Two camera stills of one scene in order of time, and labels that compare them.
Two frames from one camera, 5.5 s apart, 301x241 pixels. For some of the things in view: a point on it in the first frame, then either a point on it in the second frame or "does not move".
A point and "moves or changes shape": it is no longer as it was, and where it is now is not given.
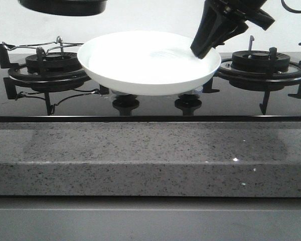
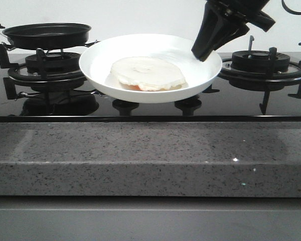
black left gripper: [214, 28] does not move
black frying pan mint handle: [66, 7] -> [46, 35]
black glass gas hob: [249, 87] does not move
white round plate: [145, 63] moves or changes shape
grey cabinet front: [18, 218] does not move
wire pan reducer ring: [58, 42] -> [86, 44]
